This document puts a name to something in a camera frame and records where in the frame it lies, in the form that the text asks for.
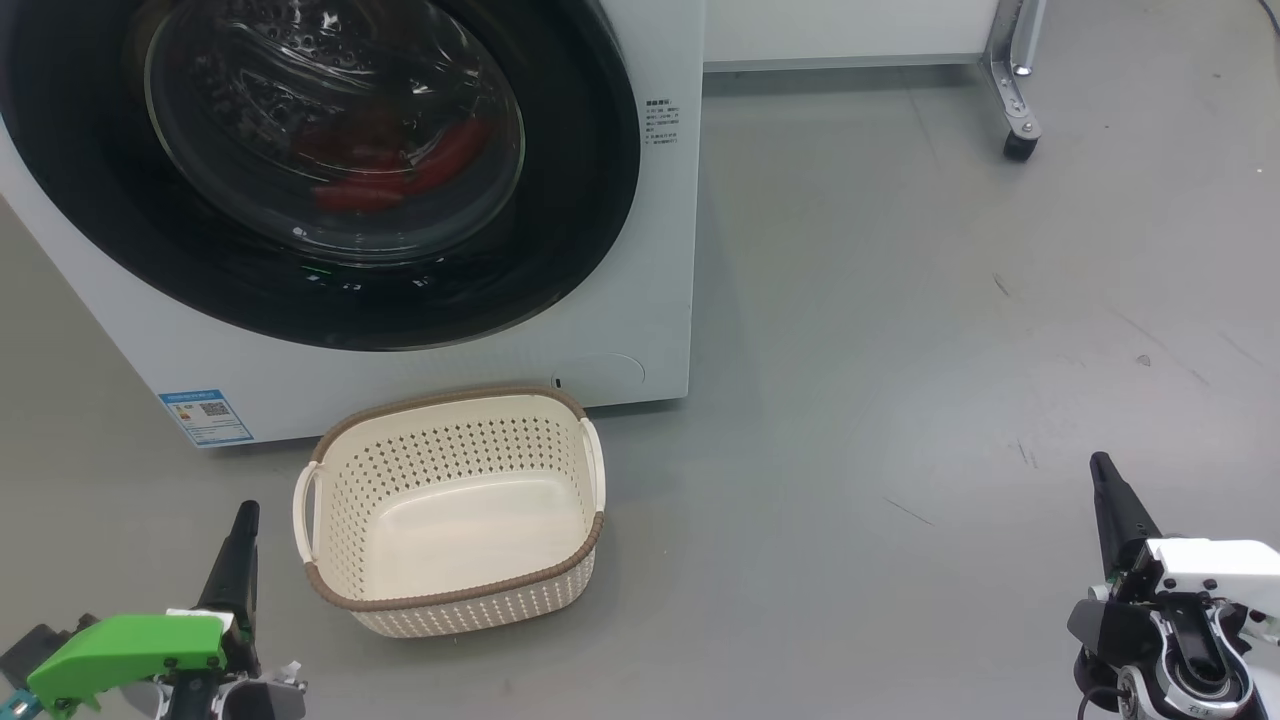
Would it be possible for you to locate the white partition panel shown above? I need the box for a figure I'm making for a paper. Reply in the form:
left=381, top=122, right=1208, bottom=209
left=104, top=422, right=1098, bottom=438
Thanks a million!
left=703, top=0, right=1003, bottom=73

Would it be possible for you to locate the round black glass washer door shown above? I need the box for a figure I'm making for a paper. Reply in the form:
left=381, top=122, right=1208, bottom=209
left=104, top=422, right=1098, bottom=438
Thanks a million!
left=0, top=0, right=642, bottom=352

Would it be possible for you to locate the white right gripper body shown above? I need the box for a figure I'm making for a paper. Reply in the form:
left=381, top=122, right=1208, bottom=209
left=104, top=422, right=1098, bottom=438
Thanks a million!
left=1104, top=538, right=1280, bottom=646

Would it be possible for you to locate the cream perforated laundry basket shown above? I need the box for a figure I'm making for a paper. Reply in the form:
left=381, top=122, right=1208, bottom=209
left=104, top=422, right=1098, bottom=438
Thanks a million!
left=292, top=386, right=607, bottom=639

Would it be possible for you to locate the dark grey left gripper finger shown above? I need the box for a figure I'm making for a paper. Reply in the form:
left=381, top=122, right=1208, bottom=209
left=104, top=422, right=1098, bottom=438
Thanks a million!
left=196, top=500, right=262, bottom=676

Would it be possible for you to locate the small black text label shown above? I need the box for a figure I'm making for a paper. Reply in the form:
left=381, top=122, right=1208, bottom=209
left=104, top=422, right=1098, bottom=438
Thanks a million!
left=644, top=96, right=684, bottom=149

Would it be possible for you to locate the white front-load washing machine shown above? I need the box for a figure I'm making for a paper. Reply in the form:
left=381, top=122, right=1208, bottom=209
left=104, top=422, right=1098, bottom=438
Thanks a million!
left=0, top=0, right=707, bottom=449

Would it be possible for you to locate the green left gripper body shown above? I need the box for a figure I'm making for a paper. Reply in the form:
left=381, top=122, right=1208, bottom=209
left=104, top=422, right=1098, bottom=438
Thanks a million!
left=24, top=610, right=307, bottom=720

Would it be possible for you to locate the blue energy label sticker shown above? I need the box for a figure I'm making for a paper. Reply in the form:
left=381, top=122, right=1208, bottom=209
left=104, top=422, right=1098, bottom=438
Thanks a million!
left=157, top=389, right=255, bottom=448

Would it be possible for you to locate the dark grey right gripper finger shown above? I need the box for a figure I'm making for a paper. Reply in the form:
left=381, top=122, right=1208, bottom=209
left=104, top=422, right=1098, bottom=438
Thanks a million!
left=1089, top=452, right=1163, bottom=583

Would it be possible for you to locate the grey metal caster leg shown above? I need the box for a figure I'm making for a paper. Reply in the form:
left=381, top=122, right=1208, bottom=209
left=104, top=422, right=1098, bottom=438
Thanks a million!
left=984, top=0, right=1047, bottom=163

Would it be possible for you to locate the red basketball jersey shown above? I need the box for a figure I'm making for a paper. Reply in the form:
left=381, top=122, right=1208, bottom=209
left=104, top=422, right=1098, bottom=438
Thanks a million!
left=295, top=115, right=493, bottom=214

